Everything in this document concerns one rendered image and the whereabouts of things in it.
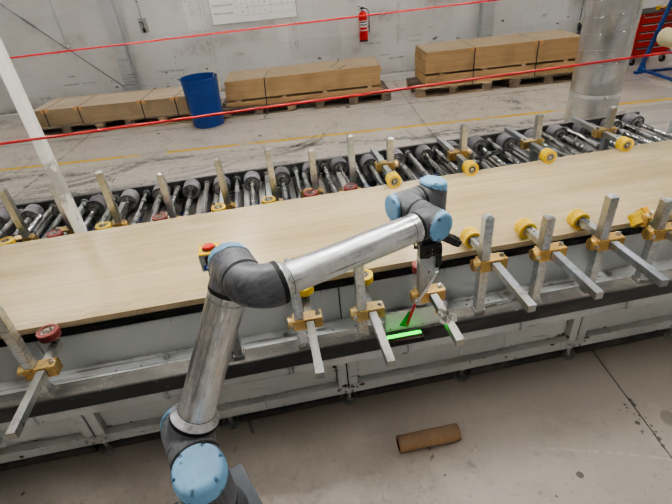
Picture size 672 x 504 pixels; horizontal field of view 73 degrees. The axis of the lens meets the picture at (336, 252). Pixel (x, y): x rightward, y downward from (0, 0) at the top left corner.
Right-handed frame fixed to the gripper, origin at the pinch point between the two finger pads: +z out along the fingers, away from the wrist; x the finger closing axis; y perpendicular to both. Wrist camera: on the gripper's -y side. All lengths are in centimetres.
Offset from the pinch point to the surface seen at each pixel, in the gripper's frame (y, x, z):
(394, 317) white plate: 13.8, -5.3, 24.2
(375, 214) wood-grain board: 5, -69, 11
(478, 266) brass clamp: -20.0, -5.2, 5.6
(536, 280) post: -47, -6, 18
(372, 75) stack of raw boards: -122, -585, 58
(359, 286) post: 27.3, -6.0, 6.2
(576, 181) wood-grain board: -105, -68, 10
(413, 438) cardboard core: 7, 3, 94
